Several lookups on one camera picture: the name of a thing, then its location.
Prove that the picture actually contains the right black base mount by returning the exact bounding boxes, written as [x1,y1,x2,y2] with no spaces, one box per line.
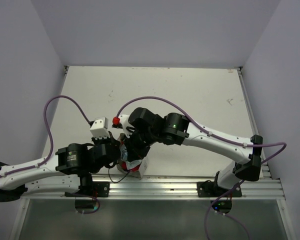
[196,180,243,198]

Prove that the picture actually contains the red orange snack packet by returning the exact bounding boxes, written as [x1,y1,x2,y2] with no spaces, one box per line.
[120,160,142,172]

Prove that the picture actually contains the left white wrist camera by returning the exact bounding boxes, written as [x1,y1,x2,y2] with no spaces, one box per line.
[90,116,110,140]

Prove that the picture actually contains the small silver snack packet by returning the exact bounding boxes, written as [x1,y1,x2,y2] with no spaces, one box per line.
[119,141,128,162]

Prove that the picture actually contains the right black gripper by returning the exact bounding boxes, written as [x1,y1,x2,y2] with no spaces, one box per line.
[121,126,158,161]

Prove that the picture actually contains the purple cable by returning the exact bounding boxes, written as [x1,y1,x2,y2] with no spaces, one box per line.
[116,96,287,240]
[0,94,96,184]

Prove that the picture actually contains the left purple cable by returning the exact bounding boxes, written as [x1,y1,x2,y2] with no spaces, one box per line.
[0,94,96,184]

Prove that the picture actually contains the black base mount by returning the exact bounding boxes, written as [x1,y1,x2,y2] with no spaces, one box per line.
[64,181,110,198]
[196,180,243,198]

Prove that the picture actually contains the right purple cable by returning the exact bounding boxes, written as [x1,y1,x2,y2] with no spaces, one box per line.
[116,96,287,240]

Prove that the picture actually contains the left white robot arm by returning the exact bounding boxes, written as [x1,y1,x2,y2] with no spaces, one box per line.
[0,135,121,203]

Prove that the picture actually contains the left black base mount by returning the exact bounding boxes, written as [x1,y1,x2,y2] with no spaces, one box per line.
[64,181,110,198]

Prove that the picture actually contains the brown paper bag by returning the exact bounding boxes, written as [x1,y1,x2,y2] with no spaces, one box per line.
[107,133,152,184]

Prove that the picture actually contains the aluminium mounting rail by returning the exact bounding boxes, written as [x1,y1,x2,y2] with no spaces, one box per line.
[22,174,285,200]

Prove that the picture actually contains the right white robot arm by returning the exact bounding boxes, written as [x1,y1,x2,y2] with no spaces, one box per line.
[119,107,263,197]

